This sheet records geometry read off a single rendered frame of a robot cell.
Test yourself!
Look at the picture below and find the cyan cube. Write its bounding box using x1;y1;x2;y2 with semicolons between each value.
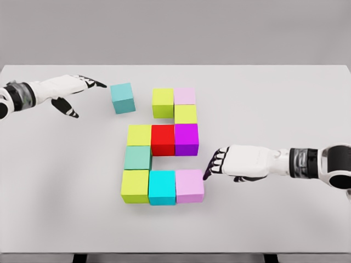
148;170;177;206

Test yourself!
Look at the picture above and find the red cube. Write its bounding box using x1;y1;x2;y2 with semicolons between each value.
150;124;176;157

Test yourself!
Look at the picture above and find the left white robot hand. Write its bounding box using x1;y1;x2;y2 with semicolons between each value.
39;74;108;119

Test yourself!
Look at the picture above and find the teal blue cube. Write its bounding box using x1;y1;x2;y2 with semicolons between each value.
110;82;137;115

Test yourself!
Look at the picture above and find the pale pink cube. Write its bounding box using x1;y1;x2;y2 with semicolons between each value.
173;87;196;106

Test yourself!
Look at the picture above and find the yellow-green cube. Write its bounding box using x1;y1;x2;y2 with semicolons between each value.
126;124;152;147
121;169;150;204
152;88;175;119
174;104;198;125

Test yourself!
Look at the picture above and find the sea green cube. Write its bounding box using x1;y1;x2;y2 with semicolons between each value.
123;145;153;171

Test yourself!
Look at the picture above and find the purple cube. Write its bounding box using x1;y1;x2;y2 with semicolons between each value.
174;123;200;157

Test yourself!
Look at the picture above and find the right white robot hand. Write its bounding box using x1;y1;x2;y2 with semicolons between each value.
202;145;278;184

